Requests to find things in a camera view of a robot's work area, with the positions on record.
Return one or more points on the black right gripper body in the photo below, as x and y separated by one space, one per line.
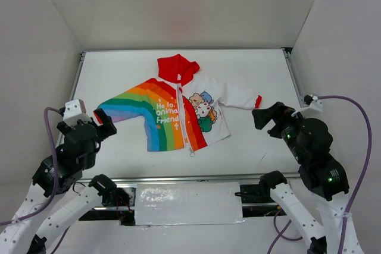
274 122

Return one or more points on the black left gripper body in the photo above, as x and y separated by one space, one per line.
97 129

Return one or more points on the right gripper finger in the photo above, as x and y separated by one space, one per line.
262 117
279 109

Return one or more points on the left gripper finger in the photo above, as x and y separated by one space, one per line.
106 130
102 117

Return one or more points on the rainbow and white kids jacket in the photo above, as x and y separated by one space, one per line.
181 108

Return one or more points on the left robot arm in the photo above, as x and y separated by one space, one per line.
34 227

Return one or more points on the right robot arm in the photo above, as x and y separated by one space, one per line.
327 181

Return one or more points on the white foil covered panel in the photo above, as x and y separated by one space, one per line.
188 204

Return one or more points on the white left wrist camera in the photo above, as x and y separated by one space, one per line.
74 111

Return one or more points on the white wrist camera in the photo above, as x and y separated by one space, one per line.
74 111
313 106

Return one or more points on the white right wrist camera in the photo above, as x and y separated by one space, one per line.
313 106

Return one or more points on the aluminium table frame rail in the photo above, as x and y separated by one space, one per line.
246 153

